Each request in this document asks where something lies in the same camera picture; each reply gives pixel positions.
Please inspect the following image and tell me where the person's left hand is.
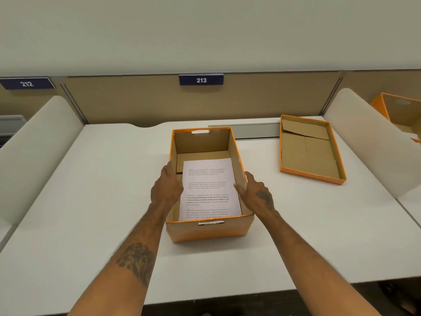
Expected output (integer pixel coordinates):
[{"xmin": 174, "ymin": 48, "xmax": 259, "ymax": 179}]
[{"xmin": 150, "ymin": 161, "xmax": 184, "ymax": 214}]

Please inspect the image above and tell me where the white desk divider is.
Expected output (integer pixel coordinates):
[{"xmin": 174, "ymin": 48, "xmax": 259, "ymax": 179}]
[
  {"xmin": 323, "ymin": 88, "xmax": 421, "ymax": 199},
  {"xmin": 0, "ymin": 95, "xmax": 85, "ymax": 226}
]

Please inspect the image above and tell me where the person's right forearm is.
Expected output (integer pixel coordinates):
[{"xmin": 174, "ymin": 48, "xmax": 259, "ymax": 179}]
[{"xmin": 259, "ymin": 207, "xmax": 382, "ymax": 316}]

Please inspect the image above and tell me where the grey tray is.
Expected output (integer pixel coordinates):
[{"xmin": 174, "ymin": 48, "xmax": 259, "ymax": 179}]
[{"xmin": 0, "ymin": 115, "xmax": 26, "ymax": 148}]

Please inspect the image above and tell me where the person's left forearm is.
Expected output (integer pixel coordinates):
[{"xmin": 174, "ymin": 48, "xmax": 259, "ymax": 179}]
[{"xmin": 67, "ymin": 205, "xmax": 171, "ymax": 316}]

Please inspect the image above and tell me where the white printed paper sheet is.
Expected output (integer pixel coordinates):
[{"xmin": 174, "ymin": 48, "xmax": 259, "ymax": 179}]
[{"xmin": 178, "ymin": 158, "xmax": 243, "ymax": 222}]

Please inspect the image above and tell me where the person's right hand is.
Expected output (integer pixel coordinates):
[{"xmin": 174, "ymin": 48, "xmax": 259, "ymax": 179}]
[{"xmin": 234, "ymin": 171, "xmax": 277, "ymax": 219}]

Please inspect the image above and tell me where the open orange cardboard box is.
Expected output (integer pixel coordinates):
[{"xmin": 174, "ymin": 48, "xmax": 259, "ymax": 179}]
[{"xmin": 165, "ymin": 126, "xmax": 255, "ymax": 244}]

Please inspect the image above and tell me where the blue number sign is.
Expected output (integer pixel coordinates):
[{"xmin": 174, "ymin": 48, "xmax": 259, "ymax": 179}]
[
  {"xmin": 0, "ymin": 77, "xmax": 56, "ymax": 90},
  {"xmin": 178, "ymin": 73, "xmax": 225, "ymax": 86}
]

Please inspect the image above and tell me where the grey desk cable cover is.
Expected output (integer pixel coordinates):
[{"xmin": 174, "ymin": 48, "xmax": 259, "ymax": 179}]
[{"xmin": 209, "ymin": 122, "xmax": 281, "ymax": 141}]

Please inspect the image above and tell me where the beige partition panel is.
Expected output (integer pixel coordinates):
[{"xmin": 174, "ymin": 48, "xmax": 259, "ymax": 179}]
[{"xmin": 63, "ymin": 71, "xmax": 341, "ymax": 126}]

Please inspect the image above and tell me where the orange cardboard box lid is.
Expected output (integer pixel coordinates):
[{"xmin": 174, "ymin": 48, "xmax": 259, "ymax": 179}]
[{"xmin": 279, "ymin": 114, "xmax": 347, "ymax": 185}]

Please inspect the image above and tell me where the orange cardboard box with handle hole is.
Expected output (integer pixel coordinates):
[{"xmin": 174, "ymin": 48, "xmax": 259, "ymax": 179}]
[{"xmin": 371, "ymin": 92, "xmax": 421, "ymax": 144}]

